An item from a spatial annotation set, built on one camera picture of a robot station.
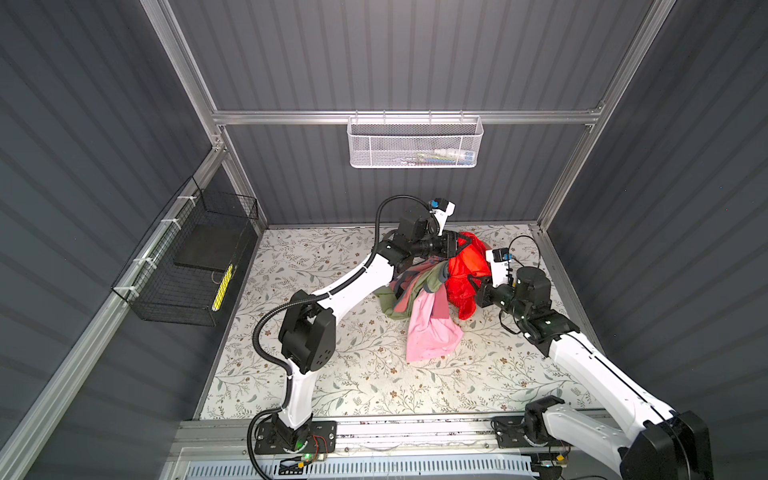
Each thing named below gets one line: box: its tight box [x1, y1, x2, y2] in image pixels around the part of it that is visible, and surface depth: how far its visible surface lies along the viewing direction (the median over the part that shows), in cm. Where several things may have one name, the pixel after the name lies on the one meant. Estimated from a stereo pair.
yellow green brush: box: [212, 264, 234, 311], surface depth 70 cm
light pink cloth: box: [406, 289, 464, 363], surface depth 86 cm
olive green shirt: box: [373, 260, 448, 320], surface depth 89 cm
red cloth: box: [445, 232, 492, 320], surface depth 79 cm
